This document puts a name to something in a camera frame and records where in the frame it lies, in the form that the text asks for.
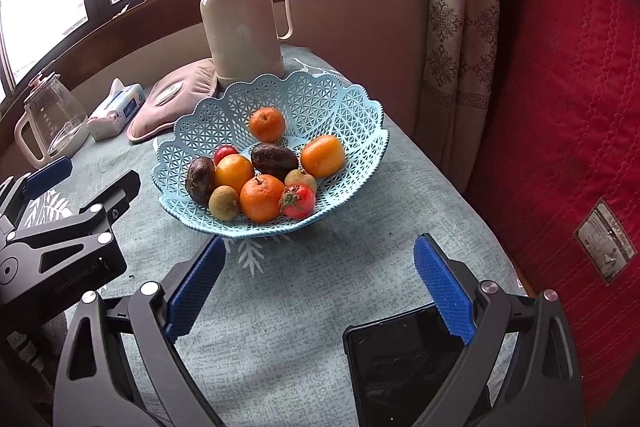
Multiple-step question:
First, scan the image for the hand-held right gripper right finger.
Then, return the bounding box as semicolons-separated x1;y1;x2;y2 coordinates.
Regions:
413;233;585;427

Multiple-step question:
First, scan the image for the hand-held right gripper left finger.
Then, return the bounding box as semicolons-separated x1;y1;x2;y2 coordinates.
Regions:
52;236;227;427

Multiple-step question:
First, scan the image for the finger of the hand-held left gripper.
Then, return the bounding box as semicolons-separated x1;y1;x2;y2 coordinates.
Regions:
5;170;142;276
0;157;73;228

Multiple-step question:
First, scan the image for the small yellow-green fruit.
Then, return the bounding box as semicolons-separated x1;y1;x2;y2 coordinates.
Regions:
208;185;241;222
284;168;318;192

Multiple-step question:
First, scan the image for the orange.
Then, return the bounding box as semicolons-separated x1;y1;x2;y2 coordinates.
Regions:
214;153;255;192
248;107;287;144
300;134;347;179
239;174;286;224

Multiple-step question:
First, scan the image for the red cherry tomato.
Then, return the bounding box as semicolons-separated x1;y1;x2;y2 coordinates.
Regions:
279;183;317;220

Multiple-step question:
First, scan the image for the light blue plastic basket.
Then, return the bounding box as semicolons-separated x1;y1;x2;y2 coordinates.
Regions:
151;72;390;240

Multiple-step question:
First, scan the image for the tissue pack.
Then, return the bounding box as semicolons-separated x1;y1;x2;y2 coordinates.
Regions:
86;78;147;141

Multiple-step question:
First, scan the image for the black phone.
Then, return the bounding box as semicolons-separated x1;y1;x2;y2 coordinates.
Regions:
342;302;493;427

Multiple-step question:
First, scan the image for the pink hot water bag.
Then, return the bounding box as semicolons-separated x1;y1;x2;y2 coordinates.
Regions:
126;58;221;144

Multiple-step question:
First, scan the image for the green leaf-print tablecloth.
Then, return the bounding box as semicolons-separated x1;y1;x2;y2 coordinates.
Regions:
30;44;526;427

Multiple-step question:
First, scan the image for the label on red cover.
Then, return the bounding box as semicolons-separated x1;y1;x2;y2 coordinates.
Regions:
574;199;637;285

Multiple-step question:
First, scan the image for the cream thermos jug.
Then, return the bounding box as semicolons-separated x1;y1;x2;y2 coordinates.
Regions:
200;0;293;82

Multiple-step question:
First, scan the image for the red quilted cover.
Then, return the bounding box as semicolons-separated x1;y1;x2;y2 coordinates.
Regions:
462;0;640;427

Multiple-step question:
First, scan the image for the patterned beige curtain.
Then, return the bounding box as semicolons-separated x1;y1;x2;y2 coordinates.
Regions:
420;0;501;172

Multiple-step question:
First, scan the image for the glass kettle with white handle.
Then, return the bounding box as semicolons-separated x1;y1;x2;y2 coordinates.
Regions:
14;72;91;165

